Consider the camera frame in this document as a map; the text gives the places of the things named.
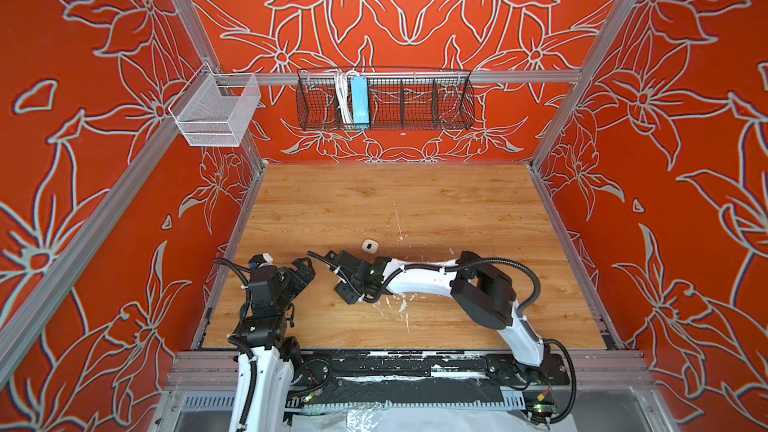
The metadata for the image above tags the white earbud charging case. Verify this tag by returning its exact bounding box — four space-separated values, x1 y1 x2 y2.
361 239 379 254

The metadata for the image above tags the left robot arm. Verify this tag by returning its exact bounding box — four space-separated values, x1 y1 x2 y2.
213 254 316 431

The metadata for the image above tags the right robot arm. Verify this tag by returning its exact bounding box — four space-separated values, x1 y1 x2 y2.
308 251 576 387

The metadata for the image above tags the blue box in basket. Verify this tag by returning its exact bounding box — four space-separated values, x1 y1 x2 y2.
350 75 370 129

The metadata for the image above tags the small green circuit board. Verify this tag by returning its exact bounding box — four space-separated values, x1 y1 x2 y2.
524 392 556 427

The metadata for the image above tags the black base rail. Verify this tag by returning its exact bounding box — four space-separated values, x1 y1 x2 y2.
286 349 571 410

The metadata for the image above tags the clear plastic wall bin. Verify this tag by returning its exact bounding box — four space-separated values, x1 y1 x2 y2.
169 62 262 147

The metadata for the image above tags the black wire wall basket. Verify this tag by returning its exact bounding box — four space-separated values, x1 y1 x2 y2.
296 67 476 132

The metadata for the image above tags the white cable in basket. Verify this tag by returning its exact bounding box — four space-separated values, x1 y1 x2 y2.
333 71 354 126

